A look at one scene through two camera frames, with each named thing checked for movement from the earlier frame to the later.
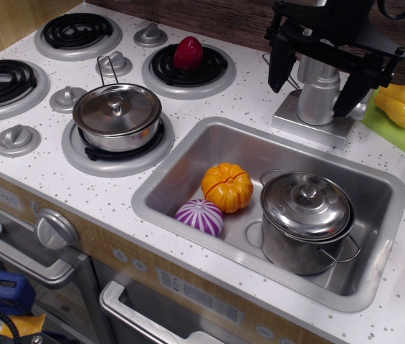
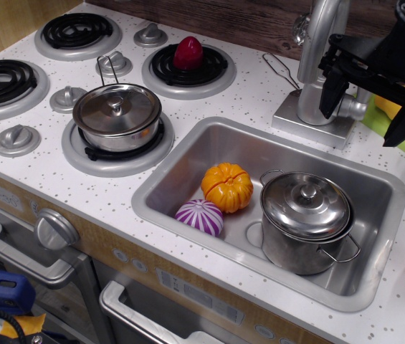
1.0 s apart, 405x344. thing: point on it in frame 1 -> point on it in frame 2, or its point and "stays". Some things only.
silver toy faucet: x=307 y=111 stays
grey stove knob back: x=150 y=36 stays
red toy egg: x=188 y=54 stays
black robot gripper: x=338 y=31 -> x=389 y=63
